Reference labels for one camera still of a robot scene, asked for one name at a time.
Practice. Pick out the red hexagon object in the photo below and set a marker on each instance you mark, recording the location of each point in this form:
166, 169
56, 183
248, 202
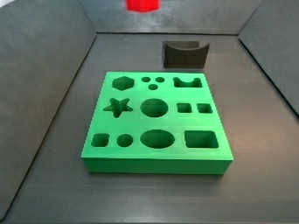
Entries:
141, 5

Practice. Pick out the green shape sorter block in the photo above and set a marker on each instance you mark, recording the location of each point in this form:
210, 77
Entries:
156, 125

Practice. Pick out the dark grey curved holder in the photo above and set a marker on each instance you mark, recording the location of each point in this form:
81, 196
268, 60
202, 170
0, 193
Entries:
184, 54

